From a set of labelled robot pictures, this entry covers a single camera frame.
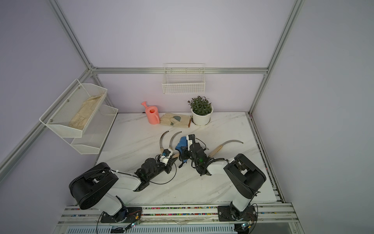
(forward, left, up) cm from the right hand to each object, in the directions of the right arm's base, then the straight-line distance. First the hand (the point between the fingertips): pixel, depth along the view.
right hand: (182, 149), depth 91 cm
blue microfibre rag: (+1, 0, +5) cm, 5 cm away
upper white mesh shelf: (+7, +59, +26) cm, 64 cm away
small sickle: (+4, +15, -6) cm, 17 cm away
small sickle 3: (+2, -23, -7) cm, 24 cm away
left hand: (-6, +4, +1) cm, 7 cm away
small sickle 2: (-6, +4, +3) cm, 8 cm away
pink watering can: (+29, +23, +4) cm, 37 cm away
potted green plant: (+26, -13, +10) cm, 31 cm away
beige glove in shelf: (+6, +53, +24) cm, 59 cm away
